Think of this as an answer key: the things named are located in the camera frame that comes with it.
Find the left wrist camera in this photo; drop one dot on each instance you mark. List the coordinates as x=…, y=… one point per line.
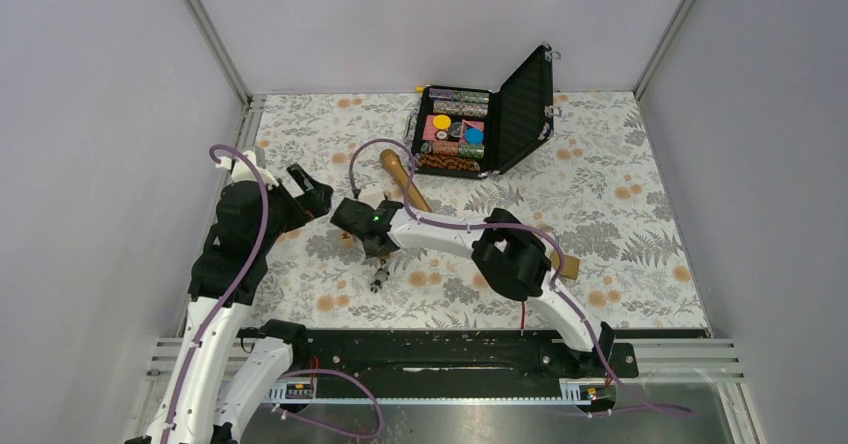
x=248, y=170

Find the blue chip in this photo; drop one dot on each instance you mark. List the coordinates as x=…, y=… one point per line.
x=474, y=136

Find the yellow chip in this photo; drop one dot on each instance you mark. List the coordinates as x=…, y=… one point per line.
x=441, y=122

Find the black poker chip case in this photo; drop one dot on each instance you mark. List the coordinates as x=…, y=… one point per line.
x=516, y=119

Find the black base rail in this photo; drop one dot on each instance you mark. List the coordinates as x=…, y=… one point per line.
x=424, y=367

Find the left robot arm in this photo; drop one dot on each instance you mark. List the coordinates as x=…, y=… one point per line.
x=199, y=405

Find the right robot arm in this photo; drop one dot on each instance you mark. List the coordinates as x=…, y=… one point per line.
x=511, y=256

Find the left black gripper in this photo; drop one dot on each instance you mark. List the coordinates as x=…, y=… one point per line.
x=313, y=203

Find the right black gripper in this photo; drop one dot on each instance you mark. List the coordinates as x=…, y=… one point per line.
x=371, y=252

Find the floral table mat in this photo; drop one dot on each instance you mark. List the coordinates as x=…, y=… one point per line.
x=594, y=186

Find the large brass padlock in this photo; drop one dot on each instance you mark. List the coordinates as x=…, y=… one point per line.
x=568, y=266

